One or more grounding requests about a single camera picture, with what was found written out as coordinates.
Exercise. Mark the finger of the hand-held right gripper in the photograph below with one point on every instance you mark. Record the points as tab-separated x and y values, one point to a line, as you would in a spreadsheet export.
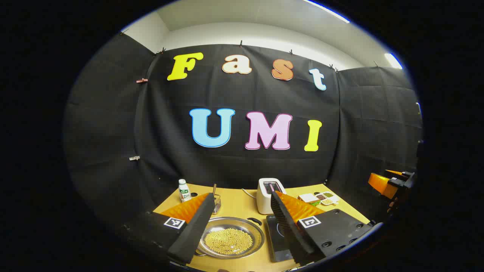
380	183
395	173

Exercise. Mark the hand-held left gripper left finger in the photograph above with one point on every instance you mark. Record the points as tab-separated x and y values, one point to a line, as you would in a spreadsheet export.
193	234

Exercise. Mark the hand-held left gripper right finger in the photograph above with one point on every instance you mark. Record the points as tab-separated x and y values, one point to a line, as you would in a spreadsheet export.
291	234

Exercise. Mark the black induction cooktop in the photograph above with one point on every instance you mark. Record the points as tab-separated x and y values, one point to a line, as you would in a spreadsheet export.
276	241

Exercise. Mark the stainless steel pot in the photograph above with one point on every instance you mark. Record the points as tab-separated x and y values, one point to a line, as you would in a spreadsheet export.
227	223

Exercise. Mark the pile of yellow soybeans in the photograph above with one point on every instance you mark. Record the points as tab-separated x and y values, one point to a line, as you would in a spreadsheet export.
228	241

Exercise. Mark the white drink bottle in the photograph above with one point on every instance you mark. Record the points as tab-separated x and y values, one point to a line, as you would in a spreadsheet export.
183	194

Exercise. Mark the white toaster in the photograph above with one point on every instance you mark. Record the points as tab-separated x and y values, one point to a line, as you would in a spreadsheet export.
262	200

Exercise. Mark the white divided bean dish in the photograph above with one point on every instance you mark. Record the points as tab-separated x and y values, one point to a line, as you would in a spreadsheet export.
327	201

